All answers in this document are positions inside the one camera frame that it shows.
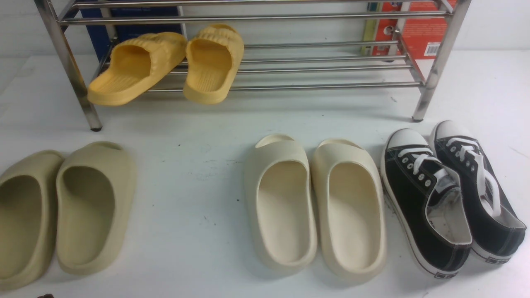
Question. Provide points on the yellow right rubber slipper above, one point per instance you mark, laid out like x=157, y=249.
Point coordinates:
x=214, y=57

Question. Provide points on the dark object bottom edge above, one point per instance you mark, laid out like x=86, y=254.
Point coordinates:
x=48, y=295

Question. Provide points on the stainless steel shoe rack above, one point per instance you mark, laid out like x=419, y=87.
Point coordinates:
x=454, y=15

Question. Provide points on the black canvas sneaker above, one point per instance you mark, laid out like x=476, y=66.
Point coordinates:
x=496, y=230
x=428, y=199

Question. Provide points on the khaki foam slide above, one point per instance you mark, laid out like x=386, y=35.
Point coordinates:
x=28, y=218
x=95, y=190

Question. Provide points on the cream left foam slide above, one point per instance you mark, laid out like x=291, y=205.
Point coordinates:
x=277, y=188

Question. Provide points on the khaki left foam slide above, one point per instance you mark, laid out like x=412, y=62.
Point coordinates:
x=28, y=218

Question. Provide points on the cream right foam slide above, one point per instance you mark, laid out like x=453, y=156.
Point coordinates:
x=349, y=195

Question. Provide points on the red cardboard box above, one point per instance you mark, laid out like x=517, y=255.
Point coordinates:
x=422, y=36

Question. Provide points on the yellow rubber slipper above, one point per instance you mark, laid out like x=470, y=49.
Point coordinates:
x=136, y=65
x=214, y=57

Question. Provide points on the yellow left rubber slipper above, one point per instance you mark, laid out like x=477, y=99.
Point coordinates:
x=136, y=65

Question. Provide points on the cream foam slide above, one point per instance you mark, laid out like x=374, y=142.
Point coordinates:
x=349, y=195
x=277, y=188

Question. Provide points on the khaki right foam slide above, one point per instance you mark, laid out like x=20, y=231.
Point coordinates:
x=95, y=190

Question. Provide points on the blue box behind rack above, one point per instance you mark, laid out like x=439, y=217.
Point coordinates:
x=99, y=35

